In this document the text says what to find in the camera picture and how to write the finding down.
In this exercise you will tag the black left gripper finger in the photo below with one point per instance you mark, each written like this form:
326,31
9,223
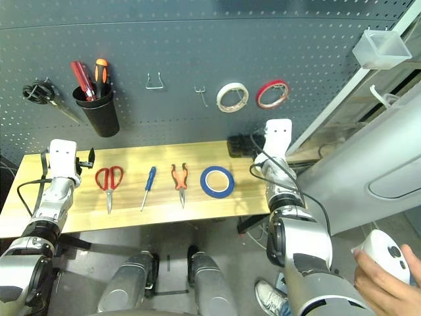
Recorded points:
92,157

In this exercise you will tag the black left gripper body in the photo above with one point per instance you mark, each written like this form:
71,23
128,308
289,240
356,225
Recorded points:
83,163

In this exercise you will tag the orange black needle-nose pliers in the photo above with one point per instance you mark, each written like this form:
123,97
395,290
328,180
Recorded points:
179,184

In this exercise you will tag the blue tape roll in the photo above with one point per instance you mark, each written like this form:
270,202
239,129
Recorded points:
202,182

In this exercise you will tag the white handheld controller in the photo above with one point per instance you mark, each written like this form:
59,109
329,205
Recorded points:
378,247

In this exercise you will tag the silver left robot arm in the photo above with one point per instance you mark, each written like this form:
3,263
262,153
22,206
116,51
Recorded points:
49,204

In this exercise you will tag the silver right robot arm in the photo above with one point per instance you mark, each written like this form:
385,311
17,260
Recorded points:
296,230

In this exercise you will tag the dark grey pegboard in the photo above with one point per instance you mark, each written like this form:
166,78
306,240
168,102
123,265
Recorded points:
197,49

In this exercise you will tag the person's hand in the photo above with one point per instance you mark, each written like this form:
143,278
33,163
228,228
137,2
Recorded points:
388,296

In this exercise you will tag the black tool cup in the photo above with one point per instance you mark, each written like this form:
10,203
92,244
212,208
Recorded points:
102,118

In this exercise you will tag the silver robot left leg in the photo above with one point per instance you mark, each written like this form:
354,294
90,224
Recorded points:
125,283

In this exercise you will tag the silver robot leg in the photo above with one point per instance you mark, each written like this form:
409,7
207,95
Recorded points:
125,283
210,283

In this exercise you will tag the metal double peg hook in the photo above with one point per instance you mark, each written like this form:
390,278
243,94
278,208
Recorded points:
283,90
237,98
199,89

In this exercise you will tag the white tape roll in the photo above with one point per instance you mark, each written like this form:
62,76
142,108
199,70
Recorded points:
221,92

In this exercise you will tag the black plastic case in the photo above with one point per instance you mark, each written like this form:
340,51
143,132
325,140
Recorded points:
240,145

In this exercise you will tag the silver robot right leg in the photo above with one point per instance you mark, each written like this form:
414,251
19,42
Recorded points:
210,283

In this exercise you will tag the red tape roll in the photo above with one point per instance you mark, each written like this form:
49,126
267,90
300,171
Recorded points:
263,87

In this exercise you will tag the white sneaker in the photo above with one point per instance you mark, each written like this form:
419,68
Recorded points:
269,296

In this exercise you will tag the white rounded cabinet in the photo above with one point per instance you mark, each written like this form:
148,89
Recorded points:
361,171

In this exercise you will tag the white plastic hook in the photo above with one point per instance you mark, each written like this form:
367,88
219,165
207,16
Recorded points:
375,92

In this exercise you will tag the translucent plastic bin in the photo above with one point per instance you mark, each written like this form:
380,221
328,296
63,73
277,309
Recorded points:
371,52

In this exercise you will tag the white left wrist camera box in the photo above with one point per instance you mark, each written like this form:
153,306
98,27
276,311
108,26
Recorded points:
62,158

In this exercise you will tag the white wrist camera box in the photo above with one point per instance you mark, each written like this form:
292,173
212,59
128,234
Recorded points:
278,138
62,158

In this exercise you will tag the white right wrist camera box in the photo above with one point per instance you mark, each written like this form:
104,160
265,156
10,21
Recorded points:
278,138

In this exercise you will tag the white metal rack frame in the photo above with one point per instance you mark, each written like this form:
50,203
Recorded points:
345,89

